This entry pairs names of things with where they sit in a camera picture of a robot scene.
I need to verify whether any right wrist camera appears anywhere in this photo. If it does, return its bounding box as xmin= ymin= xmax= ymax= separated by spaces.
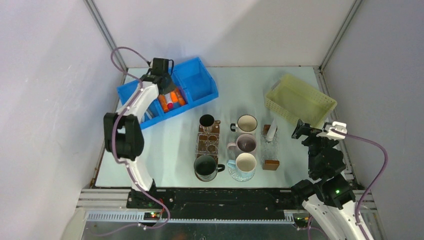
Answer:
xmin=316 ymin=121 xmax=348 ymax=140

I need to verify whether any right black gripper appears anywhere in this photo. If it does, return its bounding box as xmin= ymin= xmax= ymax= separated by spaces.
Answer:
xmin=290 ymin=118 xmax=337 ymax=176

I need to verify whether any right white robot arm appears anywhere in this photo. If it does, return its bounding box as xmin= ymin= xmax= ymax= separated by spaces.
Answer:
xmin=290 ymin=119 xmax=373 ymax=240

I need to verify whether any white toothpaste tube dark cap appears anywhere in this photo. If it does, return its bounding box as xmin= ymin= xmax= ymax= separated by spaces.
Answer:
xmin=266 ymin=119 xmax=278 ymax=142

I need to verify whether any pink mug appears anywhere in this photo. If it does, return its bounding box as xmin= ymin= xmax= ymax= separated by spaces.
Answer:
xmin=226 ymin=134 xmax=258 ymax=157

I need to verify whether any clear textured oval tray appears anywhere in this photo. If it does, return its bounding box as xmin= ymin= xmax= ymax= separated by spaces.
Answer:
xmin=228 ymin=167 xmax=256 ymax=182

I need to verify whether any cream mug with black rim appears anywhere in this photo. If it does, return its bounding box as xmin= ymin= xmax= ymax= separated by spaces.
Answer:
xmin=230 ymin=114 xmax=258 ymax=135

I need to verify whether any brown metallic cup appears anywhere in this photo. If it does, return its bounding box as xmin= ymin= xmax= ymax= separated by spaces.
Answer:
xmin=199 ymin=114 xmax=221 ymax=134

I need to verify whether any grey toothbrush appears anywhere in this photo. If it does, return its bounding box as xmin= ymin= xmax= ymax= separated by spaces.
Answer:
xmin=145 ymin=109 xmax=154 ymax=120

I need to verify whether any orange Beyou toothpaste tube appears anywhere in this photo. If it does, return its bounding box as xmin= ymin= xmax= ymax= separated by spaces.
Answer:
xmin=174 ymin=87 xmax=187 ymax=106

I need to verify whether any clear textured two-hole holder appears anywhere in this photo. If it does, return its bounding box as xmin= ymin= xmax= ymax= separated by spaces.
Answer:
xmin=195 ymin=132 xmax=220 ymax=163

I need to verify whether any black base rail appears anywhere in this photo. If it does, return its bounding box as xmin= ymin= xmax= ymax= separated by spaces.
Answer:
xmin=126 ymin=186 xmax=315 ymax=221

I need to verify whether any cream perforated basket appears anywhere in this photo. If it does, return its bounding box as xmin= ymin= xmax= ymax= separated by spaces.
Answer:
xmin=264 ymin=74 xmax=337 ymax=128

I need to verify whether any brown wooden oval tray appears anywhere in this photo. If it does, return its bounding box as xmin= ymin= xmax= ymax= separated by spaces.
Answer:
xmin=194 ymin=120 xmax=222 ymax=182

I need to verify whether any small orange tube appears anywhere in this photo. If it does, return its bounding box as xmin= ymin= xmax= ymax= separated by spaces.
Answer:
xmin=157 ymin=94 xmax=169 ymax=113

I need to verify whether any light blue mug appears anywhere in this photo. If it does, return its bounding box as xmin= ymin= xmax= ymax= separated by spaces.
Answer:
xmin=226 ymin=153 xmax=257 ymax=173

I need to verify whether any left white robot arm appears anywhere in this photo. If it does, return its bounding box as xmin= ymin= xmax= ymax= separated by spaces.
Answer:
xmin=103 ymin=58 xmax=175 ymax=208

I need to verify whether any clear holder with brown lid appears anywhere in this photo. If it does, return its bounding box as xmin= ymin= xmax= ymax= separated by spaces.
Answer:
xmin=260 ymin=124 xmax=280 ymax=171

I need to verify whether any dark green mug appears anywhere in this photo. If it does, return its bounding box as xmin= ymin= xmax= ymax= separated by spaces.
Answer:
xmin=193 ymin=155 xmax=226 ymax=182

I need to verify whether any blue three-compartment bin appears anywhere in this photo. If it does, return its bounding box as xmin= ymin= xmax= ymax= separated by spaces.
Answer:
xmin=116 ymin=56 xmax=220 ymax=130

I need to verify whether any white toothpaste tube red cap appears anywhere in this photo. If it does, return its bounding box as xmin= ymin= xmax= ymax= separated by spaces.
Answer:
xmin=165 ymin=93 xmax=174 ymax=110

